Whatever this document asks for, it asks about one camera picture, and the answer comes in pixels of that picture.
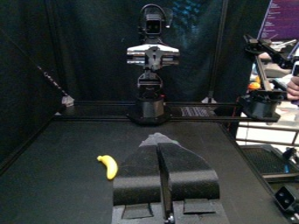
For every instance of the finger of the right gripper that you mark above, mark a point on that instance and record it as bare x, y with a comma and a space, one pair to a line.
150, 57
159, 57

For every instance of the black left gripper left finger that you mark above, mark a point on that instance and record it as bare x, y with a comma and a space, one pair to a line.
136, 178

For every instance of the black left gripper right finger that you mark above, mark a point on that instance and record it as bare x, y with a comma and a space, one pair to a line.
191, 175

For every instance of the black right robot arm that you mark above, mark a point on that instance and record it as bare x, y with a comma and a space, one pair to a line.
150, 102

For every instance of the yellow toy banana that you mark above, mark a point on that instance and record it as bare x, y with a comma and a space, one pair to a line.
110, 166

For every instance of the person's hand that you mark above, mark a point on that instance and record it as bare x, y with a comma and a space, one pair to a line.
294, 89

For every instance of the black mesh tray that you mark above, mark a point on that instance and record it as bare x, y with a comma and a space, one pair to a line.
263, 159

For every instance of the black connector box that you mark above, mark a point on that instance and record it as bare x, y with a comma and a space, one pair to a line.
287, 198

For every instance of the orange round object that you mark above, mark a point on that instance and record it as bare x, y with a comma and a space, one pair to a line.
254, 85

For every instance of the purple poster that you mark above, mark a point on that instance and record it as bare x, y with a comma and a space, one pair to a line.
281, 19

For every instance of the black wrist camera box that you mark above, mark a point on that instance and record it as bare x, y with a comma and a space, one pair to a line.
152, 23

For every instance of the black frame post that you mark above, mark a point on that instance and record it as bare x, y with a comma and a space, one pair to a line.
218, 49

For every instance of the white corner bracket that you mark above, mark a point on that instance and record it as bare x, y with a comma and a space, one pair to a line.
67, 101
209, 100

